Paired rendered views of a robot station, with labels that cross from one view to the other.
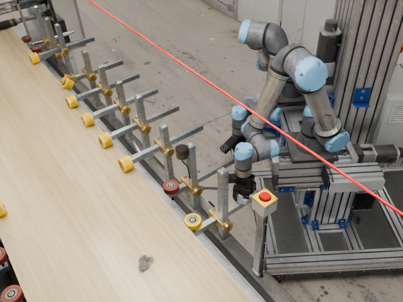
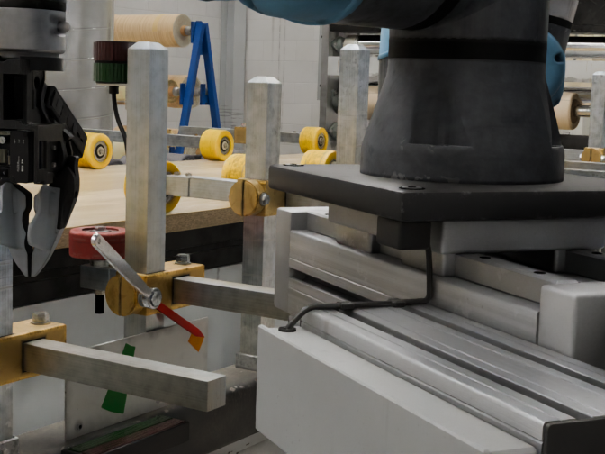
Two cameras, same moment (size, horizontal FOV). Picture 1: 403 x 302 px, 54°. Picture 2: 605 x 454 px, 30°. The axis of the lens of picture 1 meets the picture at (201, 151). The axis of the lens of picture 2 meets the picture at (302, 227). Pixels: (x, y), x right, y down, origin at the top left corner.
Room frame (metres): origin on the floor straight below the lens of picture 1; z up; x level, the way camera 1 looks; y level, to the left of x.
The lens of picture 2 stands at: (1.04, -1.27, 1.10)
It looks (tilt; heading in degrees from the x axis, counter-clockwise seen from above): 7 degrees down; 66
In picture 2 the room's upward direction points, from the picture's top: 2 degrees clockwise
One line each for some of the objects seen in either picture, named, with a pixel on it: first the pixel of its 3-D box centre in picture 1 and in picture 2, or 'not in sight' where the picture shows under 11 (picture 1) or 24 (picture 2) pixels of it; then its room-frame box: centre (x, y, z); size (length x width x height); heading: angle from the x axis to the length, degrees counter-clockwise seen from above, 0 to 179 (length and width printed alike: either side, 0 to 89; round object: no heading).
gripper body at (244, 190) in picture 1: (244, 183); (22, 121); (1.24, -0.18, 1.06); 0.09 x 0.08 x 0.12; 55
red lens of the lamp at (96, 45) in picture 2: (182, 150); (118, 51); (1.41, 0.09, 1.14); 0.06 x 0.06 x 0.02
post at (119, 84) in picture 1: (125, 113); not in sight; (2.06, 0.47, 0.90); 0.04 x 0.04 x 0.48; 34
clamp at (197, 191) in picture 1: (191, 186); (154, 287); (1.45, 0.07, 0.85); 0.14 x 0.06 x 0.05; 34
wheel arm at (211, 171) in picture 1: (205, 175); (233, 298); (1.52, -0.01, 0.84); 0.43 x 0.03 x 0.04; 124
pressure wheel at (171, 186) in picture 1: (171, 192); (100, 269); (1.41, 0.17, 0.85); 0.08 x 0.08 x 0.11
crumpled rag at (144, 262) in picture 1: (144, 261); not in sight; (0.96, 0.27, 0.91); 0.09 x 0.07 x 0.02; 152
